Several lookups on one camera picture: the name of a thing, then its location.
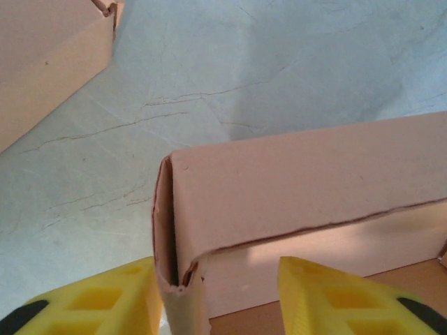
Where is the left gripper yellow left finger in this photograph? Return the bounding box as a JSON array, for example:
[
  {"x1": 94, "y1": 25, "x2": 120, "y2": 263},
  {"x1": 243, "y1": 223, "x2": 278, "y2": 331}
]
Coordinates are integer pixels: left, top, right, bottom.
[{"x1": 0, "y1": 256, "x2": 165, "y2": 335}]

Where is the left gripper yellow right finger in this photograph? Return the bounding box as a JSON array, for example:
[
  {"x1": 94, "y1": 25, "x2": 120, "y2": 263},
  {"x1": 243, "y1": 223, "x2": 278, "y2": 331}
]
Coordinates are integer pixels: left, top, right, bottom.
[{"x1": 277, "y1": 256, "x2": 447, "y2": 335}]

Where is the orange cardboard sheet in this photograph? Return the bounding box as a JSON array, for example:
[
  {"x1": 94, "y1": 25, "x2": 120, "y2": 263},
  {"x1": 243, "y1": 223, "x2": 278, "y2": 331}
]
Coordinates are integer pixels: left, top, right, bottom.
[{"x1": 149, "y1": 111, "x2": 447, "y2": 335}]

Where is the pink paper box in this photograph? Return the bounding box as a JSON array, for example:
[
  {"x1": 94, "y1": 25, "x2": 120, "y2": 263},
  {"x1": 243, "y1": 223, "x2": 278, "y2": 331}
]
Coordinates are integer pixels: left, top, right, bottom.
[{"x1": 0, "y1": 0, "x2": 126, "y2": 154}]

